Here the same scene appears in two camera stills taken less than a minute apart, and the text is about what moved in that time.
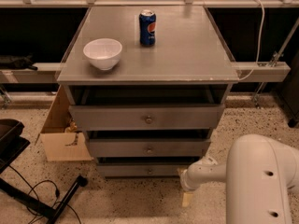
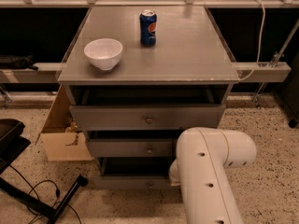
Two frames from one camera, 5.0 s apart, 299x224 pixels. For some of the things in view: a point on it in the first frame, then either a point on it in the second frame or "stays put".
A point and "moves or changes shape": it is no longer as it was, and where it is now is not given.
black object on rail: [9, 62] stays put
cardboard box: [62, 140] stays put
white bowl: [103, 53] stays put
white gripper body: [187, 179] -> [174, 174]
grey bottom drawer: [138, 170] moves or changes shape
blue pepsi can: [148, 27] stays put
